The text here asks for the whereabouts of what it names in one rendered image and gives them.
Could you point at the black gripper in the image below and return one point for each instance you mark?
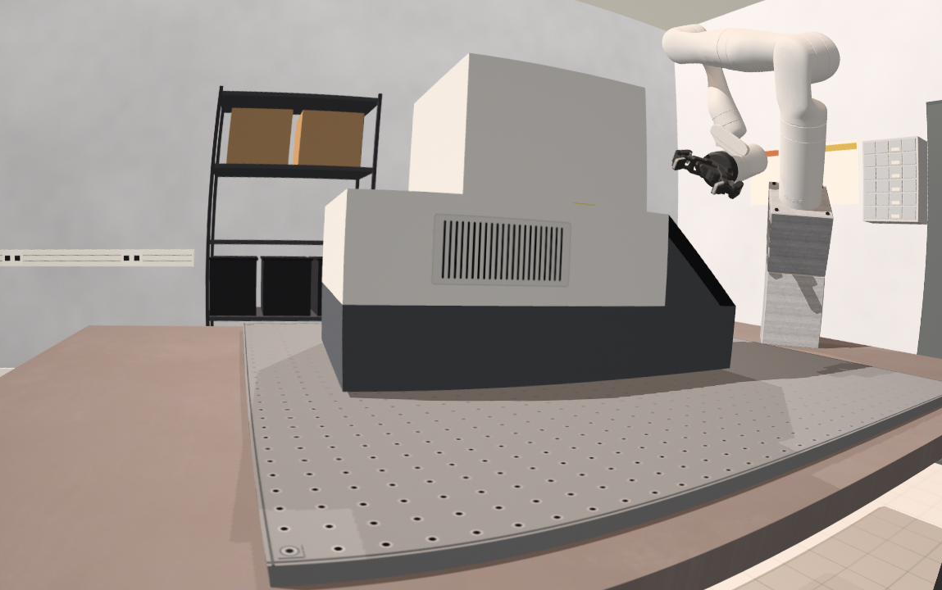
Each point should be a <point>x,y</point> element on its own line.
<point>717,169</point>

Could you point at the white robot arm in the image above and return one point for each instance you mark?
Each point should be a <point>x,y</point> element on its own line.
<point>799,61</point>

